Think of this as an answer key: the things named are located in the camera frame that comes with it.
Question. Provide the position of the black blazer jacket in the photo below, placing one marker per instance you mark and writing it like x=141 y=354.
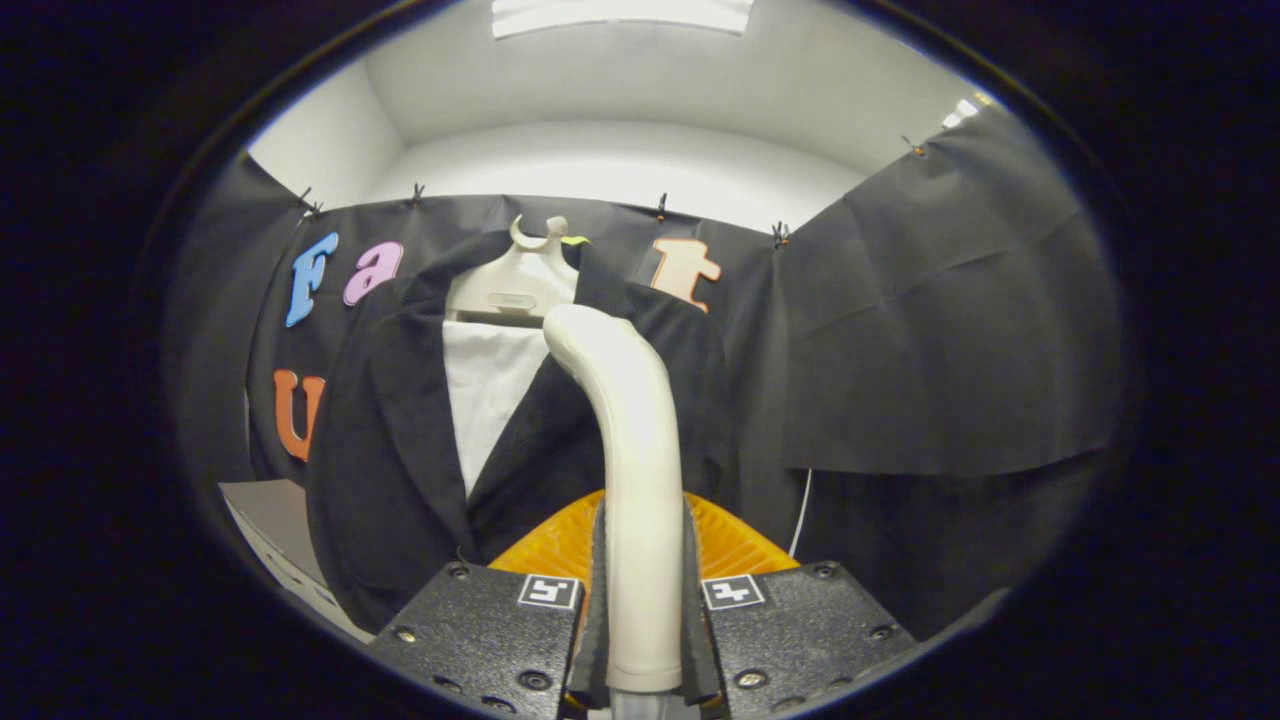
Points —
x=380 y=450

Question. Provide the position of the white vertical ironing board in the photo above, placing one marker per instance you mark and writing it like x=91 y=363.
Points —
x=490 y=390

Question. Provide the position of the white clothes hanger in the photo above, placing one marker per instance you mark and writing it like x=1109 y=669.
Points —
x=510 y=285

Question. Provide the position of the black backdrop cloth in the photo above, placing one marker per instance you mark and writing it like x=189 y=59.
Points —
x=950 y=330

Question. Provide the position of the ceiling light panel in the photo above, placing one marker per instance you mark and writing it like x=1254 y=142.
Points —
x=620 y=15

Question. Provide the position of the grey cabinet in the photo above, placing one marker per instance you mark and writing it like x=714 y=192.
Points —
x=270 y=515

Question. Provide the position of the white garment steamer head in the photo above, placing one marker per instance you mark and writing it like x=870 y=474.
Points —
x=640 y=480

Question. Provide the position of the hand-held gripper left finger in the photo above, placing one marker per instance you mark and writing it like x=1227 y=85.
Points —
x=597 y=640

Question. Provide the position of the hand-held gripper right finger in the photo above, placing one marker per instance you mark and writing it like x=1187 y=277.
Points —
x=695 y=640

